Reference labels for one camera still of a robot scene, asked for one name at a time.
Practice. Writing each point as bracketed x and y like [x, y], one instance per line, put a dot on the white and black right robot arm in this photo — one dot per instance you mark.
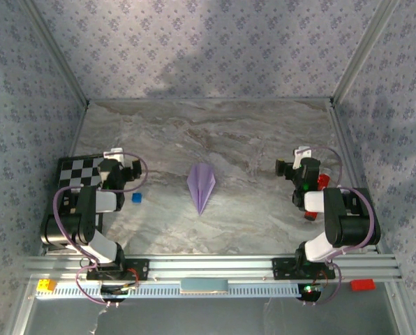
[333, 213]

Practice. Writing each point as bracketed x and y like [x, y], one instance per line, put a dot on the small blue cube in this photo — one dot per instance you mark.
[137, 197]

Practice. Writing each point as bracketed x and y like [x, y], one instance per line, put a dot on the aluminium table back rail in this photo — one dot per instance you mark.
[208, 100]

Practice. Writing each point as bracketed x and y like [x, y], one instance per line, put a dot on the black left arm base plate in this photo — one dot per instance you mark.
[141, 268]

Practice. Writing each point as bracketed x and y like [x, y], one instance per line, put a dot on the aluminium table side rail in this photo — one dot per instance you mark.
[78, 132]
[345, 146]

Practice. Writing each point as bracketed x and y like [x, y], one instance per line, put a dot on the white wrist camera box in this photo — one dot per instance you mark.
[300, 153]
[115, 153]

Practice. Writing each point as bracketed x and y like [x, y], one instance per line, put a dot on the red glitter tube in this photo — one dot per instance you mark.
[323, 180]

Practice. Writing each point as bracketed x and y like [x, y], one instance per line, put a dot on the lilac paper sheet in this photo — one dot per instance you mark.
[201, 185]

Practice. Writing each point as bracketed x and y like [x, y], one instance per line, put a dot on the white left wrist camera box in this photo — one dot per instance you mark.
[115, 153]

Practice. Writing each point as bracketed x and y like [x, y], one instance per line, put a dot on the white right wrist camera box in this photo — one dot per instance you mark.
[300, 153]

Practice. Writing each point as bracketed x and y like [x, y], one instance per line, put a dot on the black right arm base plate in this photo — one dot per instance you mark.
[281, 268]

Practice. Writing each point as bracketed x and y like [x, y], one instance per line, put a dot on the yellow toy brick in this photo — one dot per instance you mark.
[45, 285]

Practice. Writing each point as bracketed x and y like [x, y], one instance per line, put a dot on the aluminium frame post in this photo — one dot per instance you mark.
[59, 56]
[362, 52]

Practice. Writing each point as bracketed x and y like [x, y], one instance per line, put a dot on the aluminium mounting rail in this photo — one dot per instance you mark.
[208, 267]

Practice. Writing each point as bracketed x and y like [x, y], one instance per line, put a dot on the red toy brick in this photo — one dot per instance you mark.
[362, 284]

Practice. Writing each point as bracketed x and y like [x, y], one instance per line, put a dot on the black controller board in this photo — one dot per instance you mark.
[113, 290]
[309, 291]

